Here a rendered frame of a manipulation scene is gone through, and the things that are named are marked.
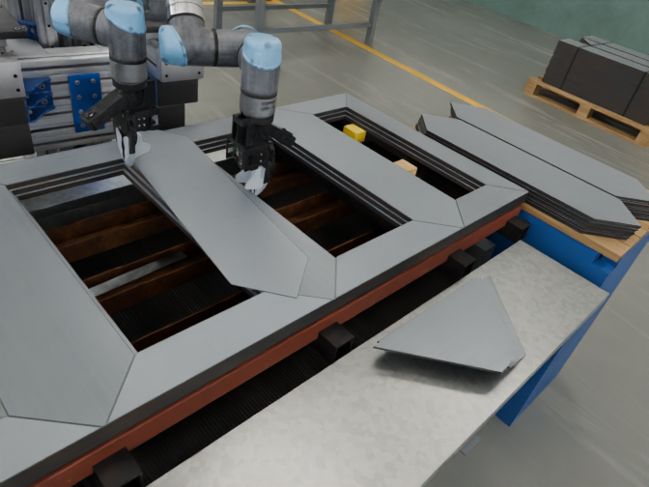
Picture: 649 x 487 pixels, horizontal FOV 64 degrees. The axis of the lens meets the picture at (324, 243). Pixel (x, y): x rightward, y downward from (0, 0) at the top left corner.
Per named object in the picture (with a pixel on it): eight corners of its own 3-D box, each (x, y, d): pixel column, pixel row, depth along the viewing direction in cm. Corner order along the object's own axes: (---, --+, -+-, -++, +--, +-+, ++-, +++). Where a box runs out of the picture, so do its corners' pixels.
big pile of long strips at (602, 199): (665, 213, 162) (676, 197, 159) (619, 255, 138) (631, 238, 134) (460, 112, 203) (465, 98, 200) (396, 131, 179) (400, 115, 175)
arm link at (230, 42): (210, 19, 110) (220, 37, 102) (261, 23, 114) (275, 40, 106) (209, 57, 114) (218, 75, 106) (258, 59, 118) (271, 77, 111)
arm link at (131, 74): (120, 67, 106) (101, 53, 110) (121, 88, 108) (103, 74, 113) (154, 63, 110) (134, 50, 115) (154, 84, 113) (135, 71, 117)
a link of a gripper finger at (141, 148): (154, 166, 126) (153, 132, 120) (130, 172, 122) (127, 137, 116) (147, 161, 127) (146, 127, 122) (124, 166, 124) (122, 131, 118)
